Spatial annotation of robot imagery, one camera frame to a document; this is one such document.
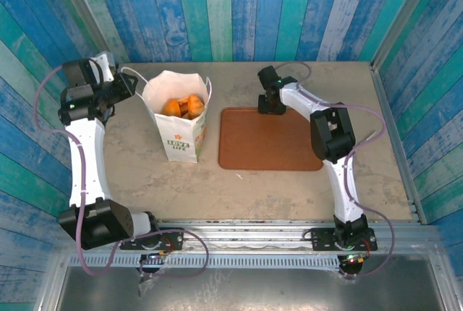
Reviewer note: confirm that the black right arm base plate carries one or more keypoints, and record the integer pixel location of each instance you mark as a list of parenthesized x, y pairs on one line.
[(322, 238)]

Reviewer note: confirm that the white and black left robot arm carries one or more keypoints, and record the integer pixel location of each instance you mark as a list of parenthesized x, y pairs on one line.
[(87, 159)]

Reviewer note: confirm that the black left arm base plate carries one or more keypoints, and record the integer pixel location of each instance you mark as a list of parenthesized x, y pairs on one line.
[(173, 237)]

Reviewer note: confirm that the clear plastic wrap piece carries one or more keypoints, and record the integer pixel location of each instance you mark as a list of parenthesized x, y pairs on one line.
[(144, 284)]

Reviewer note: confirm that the white printed paper bag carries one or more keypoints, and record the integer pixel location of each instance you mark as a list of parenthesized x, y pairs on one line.
[(181, 144)]

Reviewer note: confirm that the aluminium table side rail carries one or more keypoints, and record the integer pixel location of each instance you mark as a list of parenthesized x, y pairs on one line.
[(398, 144)]

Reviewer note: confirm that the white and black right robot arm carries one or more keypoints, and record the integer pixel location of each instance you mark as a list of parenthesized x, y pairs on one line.
[(343, 188)]

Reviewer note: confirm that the small white paper scrap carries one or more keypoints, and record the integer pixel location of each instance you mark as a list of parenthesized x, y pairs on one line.
[(239, 176)]

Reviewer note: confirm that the golden striped bread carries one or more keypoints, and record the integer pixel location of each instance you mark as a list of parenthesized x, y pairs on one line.
[(195, 106)]

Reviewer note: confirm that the small controller circuit board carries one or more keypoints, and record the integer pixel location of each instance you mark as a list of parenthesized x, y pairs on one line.
[(356, 259), (155, 255)]

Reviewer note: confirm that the aluminium extrusion rail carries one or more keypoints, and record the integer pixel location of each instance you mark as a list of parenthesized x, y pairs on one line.
[(246, 235)]

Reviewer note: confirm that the grey metal panel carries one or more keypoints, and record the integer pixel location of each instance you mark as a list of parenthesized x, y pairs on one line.
[(271, 289)]

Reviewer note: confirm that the brown plastic tray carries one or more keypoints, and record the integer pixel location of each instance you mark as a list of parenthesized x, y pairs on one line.
[(267, 144)]

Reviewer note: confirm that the aluminium corner post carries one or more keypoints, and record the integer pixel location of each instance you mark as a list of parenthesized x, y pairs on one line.
[(401, 18), (87, 18)]

